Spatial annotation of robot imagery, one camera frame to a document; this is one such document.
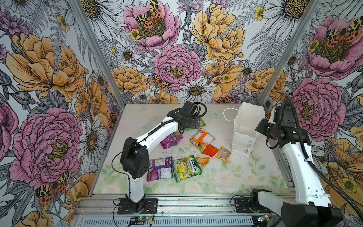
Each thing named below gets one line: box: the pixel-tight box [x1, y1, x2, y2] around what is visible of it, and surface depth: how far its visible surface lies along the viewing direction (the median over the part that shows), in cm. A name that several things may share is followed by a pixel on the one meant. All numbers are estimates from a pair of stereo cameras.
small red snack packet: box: [201, 143, 220, 158], surface depth 96 cm
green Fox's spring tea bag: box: [172, 155, 202, 183], surface depth 87 cm
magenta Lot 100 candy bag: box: [160, 133, 183, 149], surface depth 96 cm
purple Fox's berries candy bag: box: [146, 155, 174, 183], surface depth 86 cm
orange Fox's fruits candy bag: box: [190, 128, 216, 153], surface depth 99 cm
